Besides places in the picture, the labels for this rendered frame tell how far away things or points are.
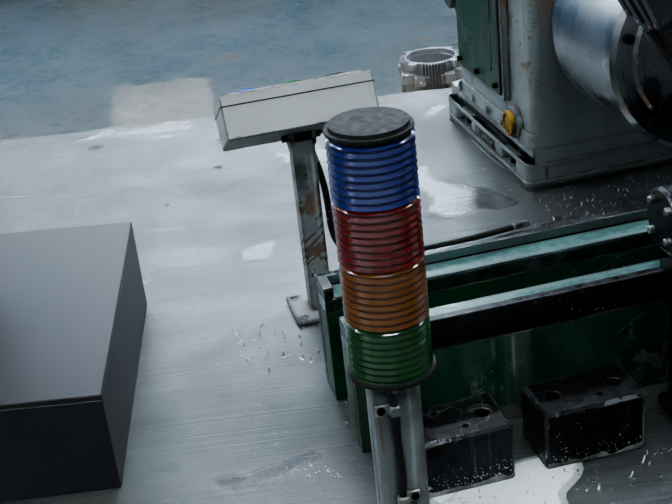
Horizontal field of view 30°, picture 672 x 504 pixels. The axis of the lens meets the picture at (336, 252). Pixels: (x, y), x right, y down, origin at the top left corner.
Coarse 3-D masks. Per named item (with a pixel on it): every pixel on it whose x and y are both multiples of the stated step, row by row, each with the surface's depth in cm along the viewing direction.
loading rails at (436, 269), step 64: (448, 256) 129; (512, 256) 129; (576, 256) 130; (640, 256) 132; (320, 320) 129; (448, 320) 117; (512, 320) 119; (576, 320) 120; (640, 320) 122; (448, 384) 120; (512, 384) 122; (640, 384) 125
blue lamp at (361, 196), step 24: (336, 144) 84; (408, 144) 81; (336, 168) 81; (360, 168) 80; (384, 168) 80; (408, 168) 81; (336, 192) 82; (360, 192) 81; (384, 192) 81; (408, 192) 82
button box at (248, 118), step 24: (360, 72) 136; (240, 96) 134; (264, 96) 134; (288, 96) 134; (312, 96) 135; (336, 96) 135; (360, 96) 136; (216, 120) 139; (240, 120) 133; (264, 120) 134; (288, 120) 134; (312, 120) 135; (240, 144) 137
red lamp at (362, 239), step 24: (336, 216) 83; (360, 216) 82; (384, 216) 82; (408, 216) 82; (336, 240) 85; (360, 240) 83; (384, 240) 82; (408, 240) 83; (360, 264) 83; (384, 264) 83; (408, 264) 84
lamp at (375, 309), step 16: (352, 272) 84; (400, 272) 84; (416, 272) 84; (352, 288) 85; (368, 288) 84; (384, 288) 84; (400, 288) 84; (416, 288) 85; (352, 304) 86; (368, 304) 85; (384, 304) 84; (400, 304) 85; (416, 304) 85; (352, 320) 86; (368, 320) 85; (384, 320) 85; (400, 320) 85; (416, 320) 86
